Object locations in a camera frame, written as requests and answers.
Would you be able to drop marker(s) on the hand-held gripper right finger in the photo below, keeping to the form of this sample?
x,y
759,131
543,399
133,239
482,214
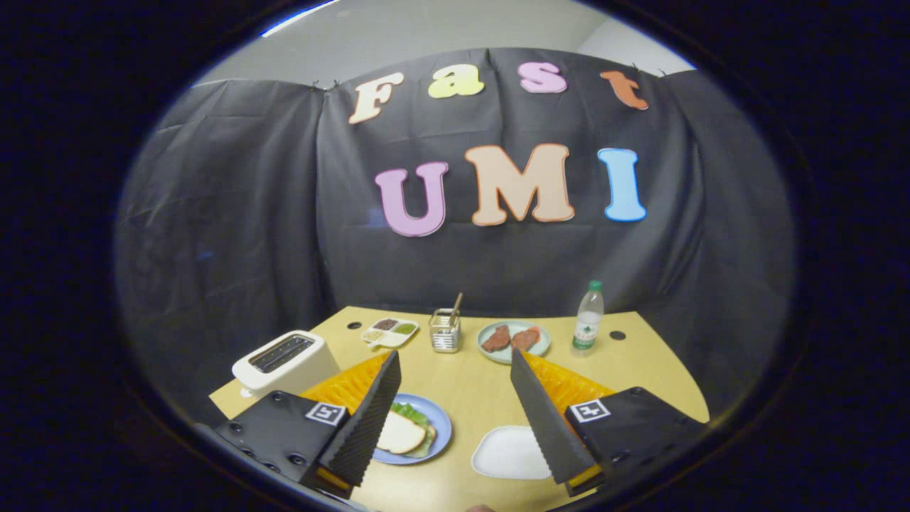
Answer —
x,y
547,419

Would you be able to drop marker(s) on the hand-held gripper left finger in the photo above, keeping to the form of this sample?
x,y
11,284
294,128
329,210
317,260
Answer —
x,y
366,419

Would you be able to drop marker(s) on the plain bread slice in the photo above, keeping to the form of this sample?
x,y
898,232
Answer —
x,y
400,434

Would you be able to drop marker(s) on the green lettuce leaf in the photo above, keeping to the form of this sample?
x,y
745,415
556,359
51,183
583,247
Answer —
x,y
409,411

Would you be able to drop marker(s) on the white plate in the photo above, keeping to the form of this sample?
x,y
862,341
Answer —
x,y
508,455

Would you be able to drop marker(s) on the pale green plate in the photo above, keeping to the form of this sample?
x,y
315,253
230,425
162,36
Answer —
x,y
508,358

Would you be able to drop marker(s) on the blue plate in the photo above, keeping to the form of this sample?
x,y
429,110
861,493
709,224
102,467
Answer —
x,y
441,423

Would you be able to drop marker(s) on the white divided bean dish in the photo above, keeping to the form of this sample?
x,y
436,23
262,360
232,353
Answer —
x,y
391,340

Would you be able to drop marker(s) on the brown meat patty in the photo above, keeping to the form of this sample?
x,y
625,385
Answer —
x,y
495,339
525,339

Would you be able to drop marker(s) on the white toaster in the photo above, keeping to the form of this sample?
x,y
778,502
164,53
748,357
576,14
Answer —
x,y
298,370

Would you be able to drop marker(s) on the clear plastic water bottle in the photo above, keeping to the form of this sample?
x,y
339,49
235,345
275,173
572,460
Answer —
x,y
587,323

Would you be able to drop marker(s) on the black backdrop cloth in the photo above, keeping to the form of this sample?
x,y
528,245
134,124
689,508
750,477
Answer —
x,y
227,213

